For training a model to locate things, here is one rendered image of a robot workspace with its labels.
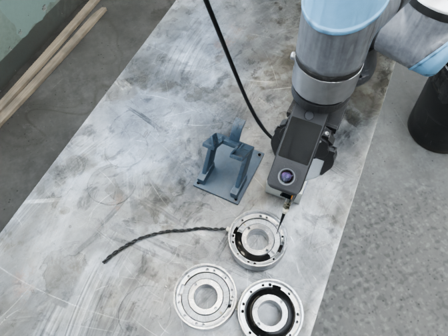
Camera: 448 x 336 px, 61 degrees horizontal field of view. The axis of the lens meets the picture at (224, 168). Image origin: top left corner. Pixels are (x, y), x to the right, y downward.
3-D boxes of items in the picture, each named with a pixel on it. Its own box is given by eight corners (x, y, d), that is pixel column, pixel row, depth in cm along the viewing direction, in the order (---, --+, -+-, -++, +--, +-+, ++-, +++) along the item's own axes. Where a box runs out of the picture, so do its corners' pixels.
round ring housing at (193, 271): (167, 321, 65) (163, 317, 61) (189, 262, 70) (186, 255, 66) (227, 341, 63) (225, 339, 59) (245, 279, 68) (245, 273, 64)
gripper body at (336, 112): (343, 122, 58) (365, 65, 47) (324, 167, 54) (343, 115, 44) (295, 106, 60) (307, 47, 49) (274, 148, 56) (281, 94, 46)
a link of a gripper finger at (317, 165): (331, 162, 65) (337, 129, 57) (319, 191, 62) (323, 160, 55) (313, 157, 66) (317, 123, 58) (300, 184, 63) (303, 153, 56)
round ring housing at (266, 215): (293, 230, 72) (296, 222, 68) (274, 282, 67) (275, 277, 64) (241, 209, 74) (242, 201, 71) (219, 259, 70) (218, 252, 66)
